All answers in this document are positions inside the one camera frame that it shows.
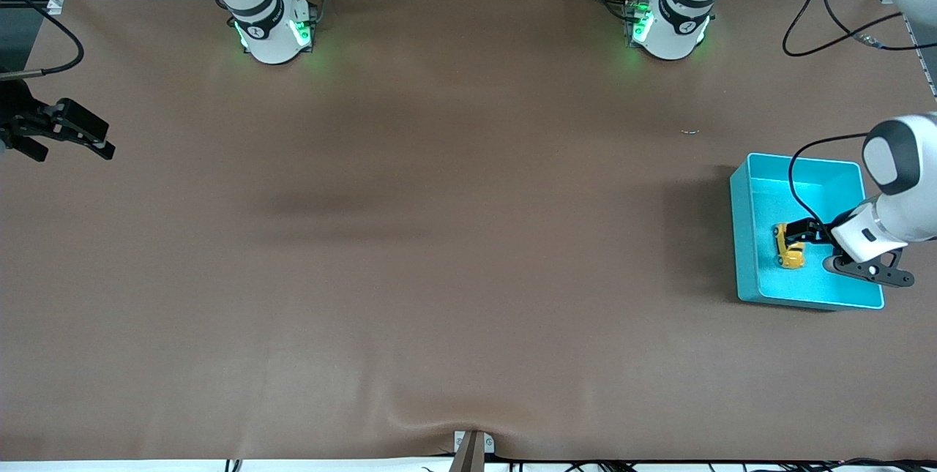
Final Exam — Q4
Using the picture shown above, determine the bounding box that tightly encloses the teal plastic bin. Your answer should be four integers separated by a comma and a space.
729, 153, 885, 311

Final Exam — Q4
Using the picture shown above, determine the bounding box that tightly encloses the yellow beetle toy car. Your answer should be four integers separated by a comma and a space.
776, 223, 806, 269

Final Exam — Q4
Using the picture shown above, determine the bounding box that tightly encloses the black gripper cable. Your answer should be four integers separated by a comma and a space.
788, 133, 872, 231

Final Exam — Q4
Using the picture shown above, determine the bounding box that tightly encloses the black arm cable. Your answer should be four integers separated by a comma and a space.
0, 0, 85, 81

